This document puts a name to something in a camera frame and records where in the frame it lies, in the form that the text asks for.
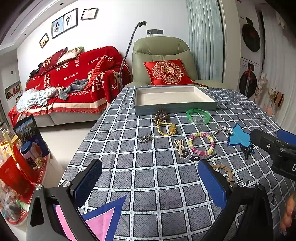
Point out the green translucent bangle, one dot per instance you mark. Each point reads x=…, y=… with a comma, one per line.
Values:
x=198, y=116

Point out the blue photo book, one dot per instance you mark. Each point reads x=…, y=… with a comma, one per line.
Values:
x=27, y=130

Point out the wall switch panel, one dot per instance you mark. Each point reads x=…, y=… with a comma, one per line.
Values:
x=155, y=32

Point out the white sheer curtain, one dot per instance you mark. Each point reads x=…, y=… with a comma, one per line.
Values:
x=279, y=65

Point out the blue paper star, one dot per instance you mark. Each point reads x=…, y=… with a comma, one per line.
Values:
x=237, y=136

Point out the person right hand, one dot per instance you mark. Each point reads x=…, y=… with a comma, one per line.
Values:
x=286, y=221

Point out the green leather armchair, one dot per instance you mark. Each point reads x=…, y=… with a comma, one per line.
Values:
x=165, y=49

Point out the grey-green jewelry tray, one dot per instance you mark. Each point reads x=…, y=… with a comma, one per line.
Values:
x=171, y=99

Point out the sofa with red blanket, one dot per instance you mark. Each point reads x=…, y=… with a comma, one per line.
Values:
x=102, y=69

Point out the small black picture frame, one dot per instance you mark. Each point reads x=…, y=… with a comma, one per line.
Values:
x=44, y=40

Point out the red embroidered cushion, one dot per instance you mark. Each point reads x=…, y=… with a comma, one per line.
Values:
x=167, y=72

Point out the pink star near left gripper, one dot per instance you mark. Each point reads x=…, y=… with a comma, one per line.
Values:
x=104, y=220

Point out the red side tray with items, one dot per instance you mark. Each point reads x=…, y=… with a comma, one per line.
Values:
x=23, y=166

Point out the lower white washing machine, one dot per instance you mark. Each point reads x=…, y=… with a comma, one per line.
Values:
x=248, y=78

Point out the double black picture frame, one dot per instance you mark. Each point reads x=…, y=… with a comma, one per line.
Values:
x=64, y=23

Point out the pink decorative ornament stand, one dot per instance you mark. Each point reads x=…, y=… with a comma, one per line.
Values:
x=276, y=99

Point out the small silver brooch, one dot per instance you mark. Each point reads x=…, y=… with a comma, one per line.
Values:
x=145, y=139

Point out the grey checked tablecloth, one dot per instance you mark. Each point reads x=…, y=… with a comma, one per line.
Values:
x=166, y=200

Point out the upper white washing machine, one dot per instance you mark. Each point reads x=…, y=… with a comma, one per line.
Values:
x=251, y=45

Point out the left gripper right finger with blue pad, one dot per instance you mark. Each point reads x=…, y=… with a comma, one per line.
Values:
x=257, y=220

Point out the silver rhinestone hair clip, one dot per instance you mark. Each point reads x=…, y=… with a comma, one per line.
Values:
x=223, y=129

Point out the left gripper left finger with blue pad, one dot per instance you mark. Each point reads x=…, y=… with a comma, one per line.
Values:
x=43, y=222

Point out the beige bow hair clip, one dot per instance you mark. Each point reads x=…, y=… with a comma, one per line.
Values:
x=179, y=146

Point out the grey garment on sofa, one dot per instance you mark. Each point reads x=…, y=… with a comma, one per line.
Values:
x=76, y=86

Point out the white clothes pile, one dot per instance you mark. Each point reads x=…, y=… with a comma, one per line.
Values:
x=33, y=97

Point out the teal curtain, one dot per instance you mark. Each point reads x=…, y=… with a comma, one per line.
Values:
x=206, y=38

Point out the white washing machine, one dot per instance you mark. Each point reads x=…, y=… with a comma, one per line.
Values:
x=251, y=45
x=248, y=78

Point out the black claw hair clip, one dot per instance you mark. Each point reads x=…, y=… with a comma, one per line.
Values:
x=246, y=150

